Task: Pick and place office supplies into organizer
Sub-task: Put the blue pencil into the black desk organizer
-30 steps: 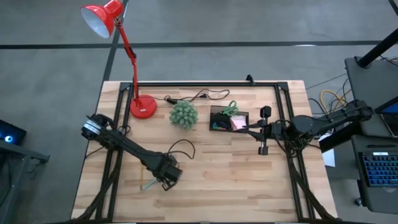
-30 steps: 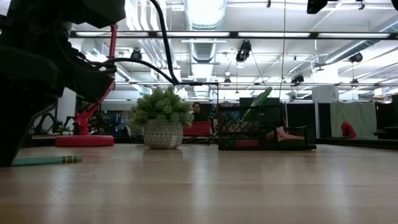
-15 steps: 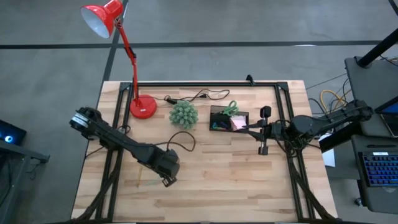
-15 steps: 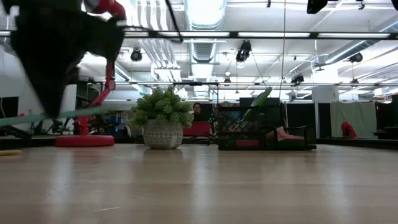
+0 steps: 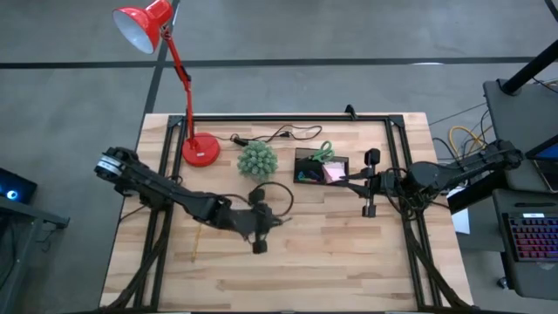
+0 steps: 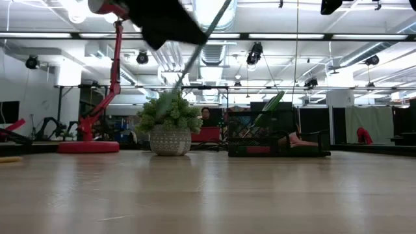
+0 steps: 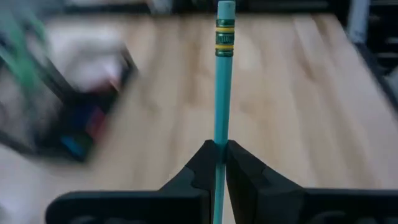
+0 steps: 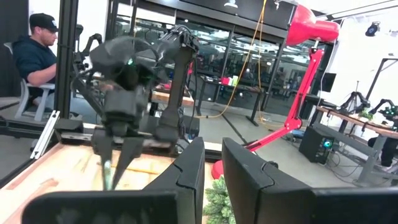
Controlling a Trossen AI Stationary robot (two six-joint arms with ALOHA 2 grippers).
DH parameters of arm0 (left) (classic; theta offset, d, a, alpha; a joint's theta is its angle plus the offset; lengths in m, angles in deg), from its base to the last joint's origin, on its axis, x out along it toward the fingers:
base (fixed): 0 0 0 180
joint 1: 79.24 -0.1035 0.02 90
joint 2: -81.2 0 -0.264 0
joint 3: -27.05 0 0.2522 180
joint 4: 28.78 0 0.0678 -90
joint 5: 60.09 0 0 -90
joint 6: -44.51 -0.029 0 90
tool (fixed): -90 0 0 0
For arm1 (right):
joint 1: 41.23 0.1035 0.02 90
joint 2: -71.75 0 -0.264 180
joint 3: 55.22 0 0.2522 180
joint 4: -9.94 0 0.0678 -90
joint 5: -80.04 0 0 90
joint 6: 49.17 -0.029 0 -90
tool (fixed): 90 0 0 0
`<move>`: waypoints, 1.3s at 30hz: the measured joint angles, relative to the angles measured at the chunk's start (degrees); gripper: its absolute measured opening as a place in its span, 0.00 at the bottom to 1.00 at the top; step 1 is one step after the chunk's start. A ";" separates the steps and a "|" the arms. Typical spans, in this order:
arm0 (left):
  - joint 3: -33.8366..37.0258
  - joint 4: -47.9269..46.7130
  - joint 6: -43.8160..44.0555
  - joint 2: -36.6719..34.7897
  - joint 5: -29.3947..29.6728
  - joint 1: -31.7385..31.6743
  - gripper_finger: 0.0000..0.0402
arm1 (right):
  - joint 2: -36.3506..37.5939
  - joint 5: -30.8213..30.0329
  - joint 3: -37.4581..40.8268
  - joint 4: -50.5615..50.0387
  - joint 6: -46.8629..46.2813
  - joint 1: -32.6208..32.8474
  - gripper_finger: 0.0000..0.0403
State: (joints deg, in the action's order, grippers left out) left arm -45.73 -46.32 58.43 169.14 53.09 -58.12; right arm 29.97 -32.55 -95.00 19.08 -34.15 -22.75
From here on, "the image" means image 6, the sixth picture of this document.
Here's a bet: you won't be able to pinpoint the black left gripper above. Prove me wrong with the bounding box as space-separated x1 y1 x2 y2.
125 0 209 51

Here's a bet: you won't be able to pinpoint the teal pencil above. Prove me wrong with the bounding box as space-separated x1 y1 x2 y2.
161 0 234 113

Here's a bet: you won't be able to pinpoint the green handled scissors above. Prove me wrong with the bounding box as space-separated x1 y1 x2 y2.
242 90 287 139

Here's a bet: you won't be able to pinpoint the pale pink object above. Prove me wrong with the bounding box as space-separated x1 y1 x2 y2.
287 131 319 148

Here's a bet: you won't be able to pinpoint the black mesh desk organizer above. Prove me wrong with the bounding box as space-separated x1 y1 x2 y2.
227 109 332 159

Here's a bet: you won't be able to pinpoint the person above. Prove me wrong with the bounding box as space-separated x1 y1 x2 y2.
200 106 213 127

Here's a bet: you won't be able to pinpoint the red storage bin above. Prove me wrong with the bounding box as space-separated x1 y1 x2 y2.
191 126 224 143

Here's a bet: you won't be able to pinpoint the green plant in patterned pot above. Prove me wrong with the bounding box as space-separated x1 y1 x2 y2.
135 90 205 157

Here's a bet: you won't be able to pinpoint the white column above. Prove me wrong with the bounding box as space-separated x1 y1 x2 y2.
326 89 356 144

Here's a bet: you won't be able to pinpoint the grey partition curtain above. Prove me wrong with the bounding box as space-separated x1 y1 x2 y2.
344 105 395 146

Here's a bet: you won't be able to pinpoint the red chair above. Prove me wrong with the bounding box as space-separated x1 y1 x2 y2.
356 127 374 145

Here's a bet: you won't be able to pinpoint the red desk lamp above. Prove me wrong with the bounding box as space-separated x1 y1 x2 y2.
57 0 133 155

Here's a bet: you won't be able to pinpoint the black monitor screen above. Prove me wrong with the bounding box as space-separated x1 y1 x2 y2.
0 100 20 124

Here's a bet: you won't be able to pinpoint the black round ceiling camera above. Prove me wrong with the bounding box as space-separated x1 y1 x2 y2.
135 50 150 65

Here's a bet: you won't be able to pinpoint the thin hanging wire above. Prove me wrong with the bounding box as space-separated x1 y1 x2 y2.
293 0 300 105

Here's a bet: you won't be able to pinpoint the black metal stand frame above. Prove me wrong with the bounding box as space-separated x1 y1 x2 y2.
180 85 230 150

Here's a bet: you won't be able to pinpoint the black hanging ceiling camera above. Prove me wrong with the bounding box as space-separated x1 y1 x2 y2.
246 42 264 66

